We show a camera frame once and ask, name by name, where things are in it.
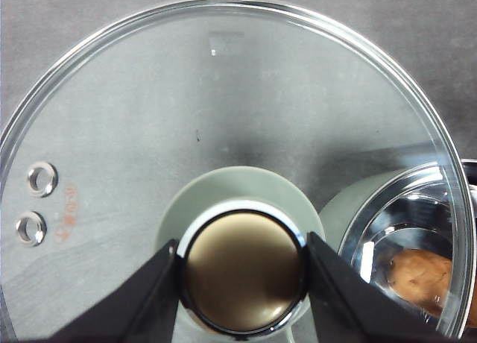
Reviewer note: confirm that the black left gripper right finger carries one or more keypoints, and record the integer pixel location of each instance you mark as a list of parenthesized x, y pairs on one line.
[(346, 307)]

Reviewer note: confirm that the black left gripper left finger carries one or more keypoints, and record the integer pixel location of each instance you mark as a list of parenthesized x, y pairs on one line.
[(143, 308)]

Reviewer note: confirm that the brown potato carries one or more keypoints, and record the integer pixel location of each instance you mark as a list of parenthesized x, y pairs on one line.
[(421, 278)]

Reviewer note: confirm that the glass lid with green knob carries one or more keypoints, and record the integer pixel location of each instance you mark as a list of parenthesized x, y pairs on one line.
[(236, 129)]

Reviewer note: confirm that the green electric steamer pot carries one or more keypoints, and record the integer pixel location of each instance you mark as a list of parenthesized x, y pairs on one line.
[(412, 231)]

